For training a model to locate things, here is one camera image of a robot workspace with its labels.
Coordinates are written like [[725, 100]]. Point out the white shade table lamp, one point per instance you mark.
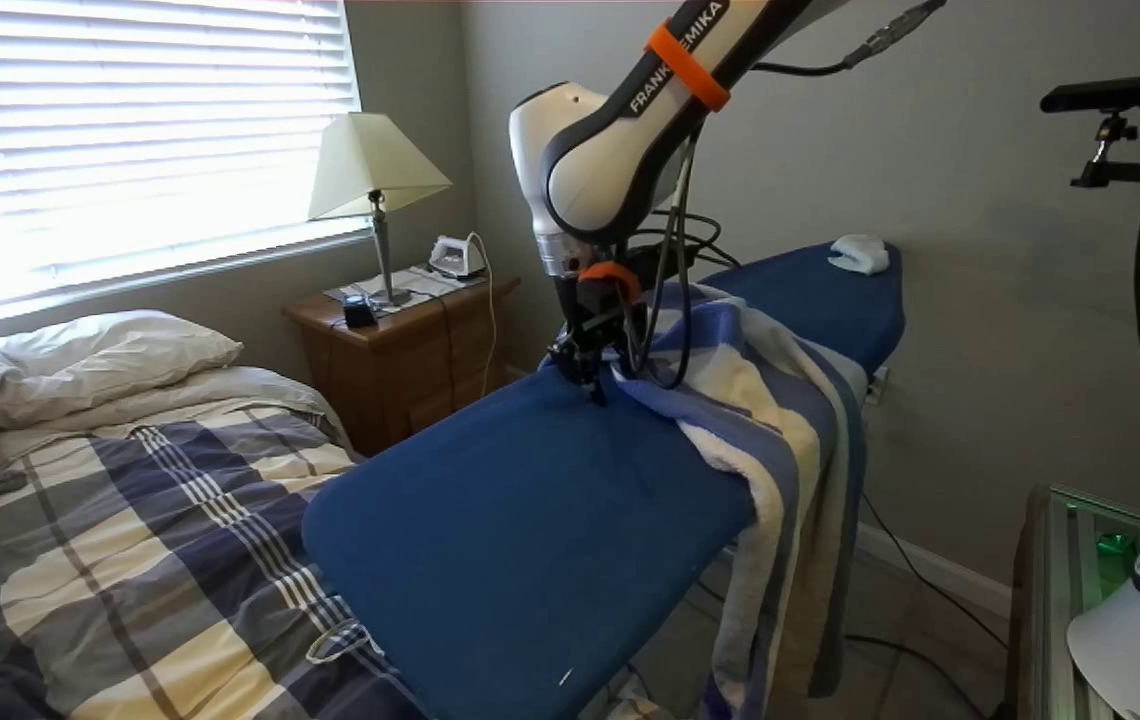
[[373, 160]]

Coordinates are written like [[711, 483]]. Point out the white pillow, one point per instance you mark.
[[88, 353]]

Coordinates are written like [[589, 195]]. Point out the wooden nightstand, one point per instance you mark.
[[394, 365]]

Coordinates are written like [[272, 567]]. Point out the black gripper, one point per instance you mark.
[[608, 310]]

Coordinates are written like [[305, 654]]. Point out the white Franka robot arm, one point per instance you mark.
[[593, 175]]

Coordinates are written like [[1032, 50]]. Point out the white clothes iron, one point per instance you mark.
[[457, 256]]

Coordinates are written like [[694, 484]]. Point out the black camera on mount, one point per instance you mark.
[[1129, 88]]

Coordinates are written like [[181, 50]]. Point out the white window blinds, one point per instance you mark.
[[128, 133]]

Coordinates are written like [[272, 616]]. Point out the robot mounting platform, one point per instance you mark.
[[1051, 625]]

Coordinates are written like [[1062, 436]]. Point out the blue white striped towel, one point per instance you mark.
[[782, 415]]

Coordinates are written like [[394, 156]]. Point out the blue ironing board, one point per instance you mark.
[[531, 533]]

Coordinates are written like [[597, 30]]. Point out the white papers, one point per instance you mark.
[[422, 283]]

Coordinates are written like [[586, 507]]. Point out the small dark clock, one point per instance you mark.
[[357, 312]]

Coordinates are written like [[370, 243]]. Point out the small white object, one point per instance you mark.
[[857, 252]]

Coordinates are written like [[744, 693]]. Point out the plaid bed comforter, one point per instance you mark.
[[153, 574]]

